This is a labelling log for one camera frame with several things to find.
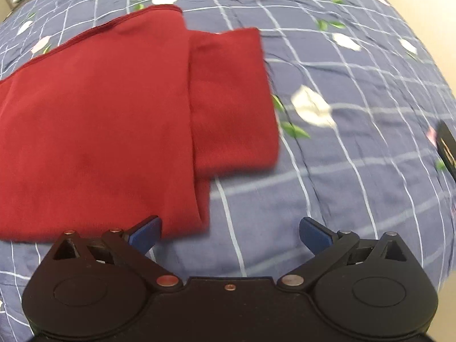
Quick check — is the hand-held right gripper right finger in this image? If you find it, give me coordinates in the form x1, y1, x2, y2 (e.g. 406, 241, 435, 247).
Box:
277, 217, 409, 292

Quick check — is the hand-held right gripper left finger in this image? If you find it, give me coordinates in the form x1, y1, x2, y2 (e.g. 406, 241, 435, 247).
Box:
53, 215, 181, 293

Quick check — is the red long-sleeve shirt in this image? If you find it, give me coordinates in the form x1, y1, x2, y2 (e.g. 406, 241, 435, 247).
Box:
0, 5, 280, 245

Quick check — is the blue checked floral quilt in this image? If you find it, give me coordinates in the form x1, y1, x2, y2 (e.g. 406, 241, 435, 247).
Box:
0, 0, 456, 335

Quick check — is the small black box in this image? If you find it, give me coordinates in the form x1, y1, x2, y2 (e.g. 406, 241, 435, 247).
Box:
436, 120, 456, 177

